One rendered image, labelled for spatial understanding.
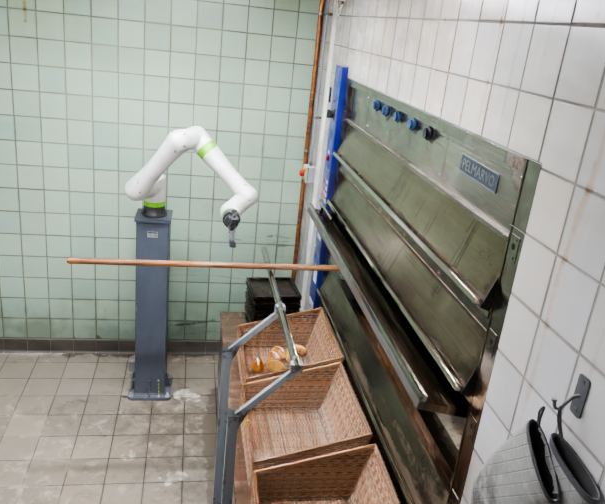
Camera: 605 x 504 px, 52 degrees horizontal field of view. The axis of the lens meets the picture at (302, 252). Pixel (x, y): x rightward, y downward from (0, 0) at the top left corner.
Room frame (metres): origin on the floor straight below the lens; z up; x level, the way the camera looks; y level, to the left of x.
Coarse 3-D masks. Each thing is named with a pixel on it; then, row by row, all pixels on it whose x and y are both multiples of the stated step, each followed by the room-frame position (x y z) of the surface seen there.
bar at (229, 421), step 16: (272, 272) 2.83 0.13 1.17; (272, 288) 2.65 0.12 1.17; (272, 320) 2.45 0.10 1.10; (288, 336) 2.18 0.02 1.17; (224, 352) 2.40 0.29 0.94; (224, 368) 2.40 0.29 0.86; (224, 384) 2.40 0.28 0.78; (272, 384) 1.98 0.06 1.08; (224, 400) 2.40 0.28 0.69; (256, 400) 1.96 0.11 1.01; (224, 416) 2.40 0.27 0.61; (240, 416) 1.95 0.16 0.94; (224, 432) 2.41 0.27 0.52; (224, 448) 2.41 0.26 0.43; (224, 464) 1.93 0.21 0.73; (224, 480) 1.93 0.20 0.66; (224, 496) 1.93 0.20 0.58
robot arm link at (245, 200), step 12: (204, 156) 3.27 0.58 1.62; (216, 156) 3.27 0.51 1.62; (216, 168) 3.25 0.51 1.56; (228, 168) 3.25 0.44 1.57; (228, 180) 3.23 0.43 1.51; (240, 180) 3.23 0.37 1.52; (240, 192) 3.20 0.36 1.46; (252, 192) 3.20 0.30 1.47; (240, 204) 3.18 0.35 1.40; (252, 204) 3.21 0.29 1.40
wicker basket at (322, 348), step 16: (288, 320) 3.13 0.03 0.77; (304, 320) 3.14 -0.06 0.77; (320, 320) 3.11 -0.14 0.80; (240, 336) 2.94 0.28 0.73; (256, 336) 3.09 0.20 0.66; (272, 336) 3.11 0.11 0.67; (304, 336) 3.15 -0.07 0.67; (320, 336) 3.01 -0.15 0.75; (240, 352) 2.87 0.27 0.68; (256, 352) 3.05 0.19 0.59; (320, 352) 2.91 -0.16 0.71; (336, 352) 2.73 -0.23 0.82; (240, 368) 2.80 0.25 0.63; (304, 368) 2.60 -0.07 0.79; (288, 400) 2.59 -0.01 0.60; (320, 400) 2.62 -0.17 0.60
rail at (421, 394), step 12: (312, 204) 3.18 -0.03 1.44; (324, 228) 2.79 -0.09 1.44; (336, 252) 2.50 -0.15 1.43; (348, 264) 2.35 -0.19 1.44; (360, 288) 2.12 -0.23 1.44; (372, 312) 1.93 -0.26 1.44; (384, 324) 1.84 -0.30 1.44; (384, 336) 1.77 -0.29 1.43; (396, 348) 1.68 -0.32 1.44; (408, 372) 1.55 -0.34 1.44; (420, 384) 1.49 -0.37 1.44; (420, 396) 1.44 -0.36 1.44
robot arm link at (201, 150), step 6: (192, 126) 3.35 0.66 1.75; (198, 126) 3.35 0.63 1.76; (198, 132) 3.30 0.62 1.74; (204, 132) 3.33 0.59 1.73; (198, 138) 3.28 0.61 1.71; (204, 138) 3.30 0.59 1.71; (210, 138) 3.33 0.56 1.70; (198, 144) 3.28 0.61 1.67; (204, 144) 3.28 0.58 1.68; (210, 144) 3.29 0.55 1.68; (216, 144) 3.34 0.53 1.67; (198, 150) 3.28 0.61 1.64; (204, 150) 3.27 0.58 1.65
